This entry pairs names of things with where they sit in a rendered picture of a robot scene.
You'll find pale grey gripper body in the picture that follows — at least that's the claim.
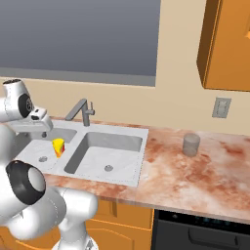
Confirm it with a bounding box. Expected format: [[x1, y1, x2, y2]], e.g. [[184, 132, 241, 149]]
[[7, 115, 54, 134]]

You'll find grey sink tap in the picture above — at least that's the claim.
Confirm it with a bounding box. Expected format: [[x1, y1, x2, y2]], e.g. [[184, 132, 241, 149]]
[[64, 98, 96, 128]]

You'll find white double basin sink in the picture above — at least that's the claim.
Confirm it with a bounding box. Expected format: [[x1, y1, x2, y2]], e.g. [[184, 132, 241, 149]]
[[15, 118, 149, 188]]

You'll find grey window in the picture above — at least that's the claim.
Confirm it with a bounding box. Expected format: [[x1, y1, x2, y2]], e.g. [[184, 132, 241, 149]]
[[0, 0, 162, 88]]

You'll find orange drawer front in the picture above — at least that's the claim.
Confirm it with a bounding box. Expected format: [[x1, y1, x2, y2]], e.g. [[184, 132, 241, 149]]
[[93, 198, 154, 230]]

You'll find orange base cupboard door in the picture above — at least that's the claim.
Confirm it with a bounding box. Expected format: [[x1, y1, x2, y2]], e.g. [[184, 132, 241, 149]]
[[0, 218, 153, 250]]

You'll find black dishwasher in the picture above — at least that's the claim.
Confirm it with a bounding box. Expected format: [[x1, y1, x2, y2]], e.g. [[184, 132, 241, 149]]
[[150, 209, 250, 250]]

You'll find grey wall socket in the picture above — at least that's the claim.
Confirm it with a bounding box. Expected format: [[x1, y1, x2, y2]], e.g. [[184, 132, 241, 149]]
[[211, 97, 232, 119]]

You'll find orange wall cupboard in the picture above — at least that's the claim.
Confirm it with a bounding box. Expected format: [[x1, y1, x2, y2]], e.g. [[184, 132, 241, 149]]
[[196, 0, 250, 93]]

